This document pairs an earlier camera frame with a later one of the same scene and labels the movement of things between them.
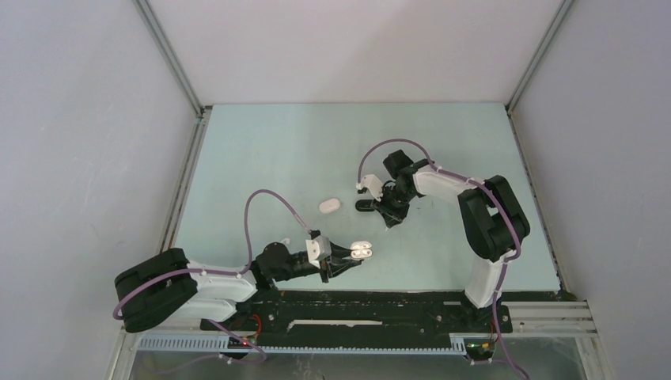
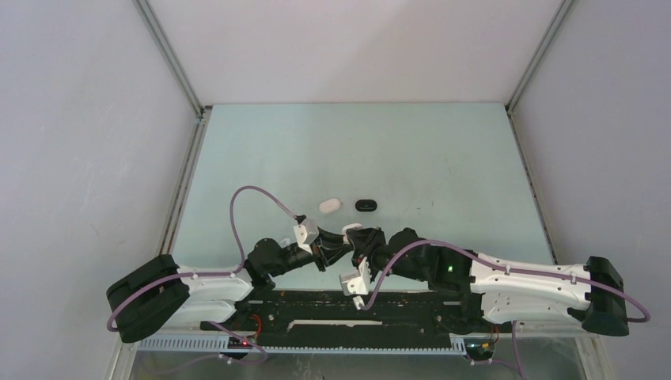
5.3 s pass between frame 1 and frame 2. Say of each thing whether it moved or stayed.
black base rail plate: stayed
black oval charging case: stayed
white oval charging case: stayed
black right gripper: moved
